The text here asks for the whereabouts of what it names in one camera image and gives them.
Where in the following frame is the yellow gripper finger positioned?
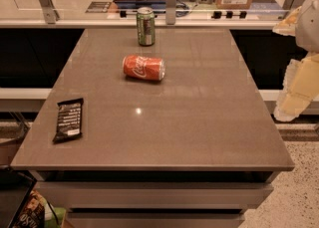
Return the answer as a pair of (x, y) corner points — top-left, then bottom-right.
(273, 53), (319, 121)
(272, 6), (301, 37)

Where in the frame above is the red coke can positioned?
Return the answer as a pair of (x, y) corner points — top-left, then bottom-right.
(123, 55), (165, 81)

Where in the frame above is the green soda can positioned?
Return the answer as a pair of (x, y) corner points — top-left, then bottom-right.
(137, 7), (156, 46)

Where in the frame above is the black snack bar wrapper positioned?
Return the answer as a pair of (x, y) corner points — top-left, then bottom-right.
(53, 99), (84, 143)

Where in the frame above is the grey table drawer unit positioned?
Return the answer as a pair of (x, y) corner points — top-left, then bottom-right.
(32, 170), (278, 228)

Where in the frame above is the snack bag in bin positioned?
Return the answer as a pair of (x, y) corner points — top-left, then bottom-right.
(13, 190), (66, 228)

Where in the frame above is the black bin at left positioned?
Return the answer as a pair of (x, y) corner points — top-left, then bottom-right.
(0, 167), (35, 228)

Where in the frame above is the middle metal glass bracket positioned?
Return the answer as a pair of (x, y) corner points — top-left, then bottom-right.
(165, 0), (176, 25)

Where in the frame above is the left metal glass bracket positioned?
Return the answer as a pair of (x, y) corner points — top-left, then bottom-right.
(39, 0), (60, 24)

